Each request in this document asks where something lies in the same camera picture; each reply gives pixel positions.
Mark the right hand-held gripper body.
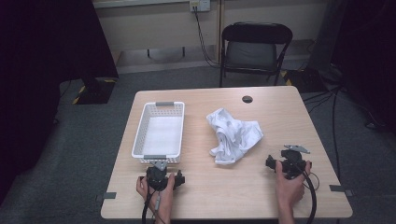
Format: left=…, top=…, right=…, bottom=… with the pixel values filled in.
left=275, top=144, right=311, bottom=180

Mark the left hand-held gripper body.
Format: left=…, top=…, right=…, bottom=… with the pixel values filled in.
left=145, top=160, right=177, bottom=192

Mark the white cloth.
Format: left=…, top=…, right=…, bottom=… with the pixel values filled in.
left=205, top=107, right=264, bottom=166

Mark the white plastic basket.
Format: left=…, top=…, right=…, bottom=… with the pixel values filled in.
left=131, top=101, right=186, bottom=165

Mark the person's left hand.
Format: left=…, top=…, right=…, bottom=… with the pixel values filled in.
left=135, top=173, right=177, bottom=217

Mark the person's right hand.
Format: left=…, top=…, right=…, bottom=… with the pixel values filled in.
left=275, top=160, right=313, bottom=209

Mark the black yellow-striped floor box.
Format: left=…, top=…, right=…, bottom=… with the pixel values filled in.
left=280, top=68, right=329, bottom=94

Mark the black folding chair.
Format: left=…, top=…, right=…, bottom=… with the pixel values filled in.
left=219, top=21, right=294, bottom=89

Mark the black yellow-striped stand base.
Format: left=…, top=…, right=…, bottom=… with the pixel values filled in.
left=72, top=77, right=119, bottom=105

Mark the dark curtain with stand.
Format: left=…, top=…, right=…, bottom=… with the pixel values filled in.
left=307, top=0, right=396, bottom=133

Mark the large black curtain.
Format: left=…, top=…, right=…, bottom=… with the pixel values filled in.
left=0, top=0, right=120, bottom=204

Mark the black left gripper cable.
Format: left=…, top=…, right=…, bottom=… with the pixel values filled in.
left=141, top=189, right=157, bottom=224

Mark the thick black right gripper cable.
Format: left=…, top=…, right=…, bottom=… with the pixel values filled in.
left=298, top=170, right=318, bottom=224

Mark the black floor cable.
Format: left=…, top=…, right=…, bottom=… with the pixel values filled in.
left=302, top=87, right=344, bottom=182

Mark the black wall socket cable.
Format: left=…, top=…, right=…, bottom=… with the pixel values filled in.
left=192, top=7, right=221, bottom=69

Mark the white wall socket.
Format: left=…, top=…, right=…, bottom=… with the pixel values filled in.
left=189, top=0, right=212, bottom=13

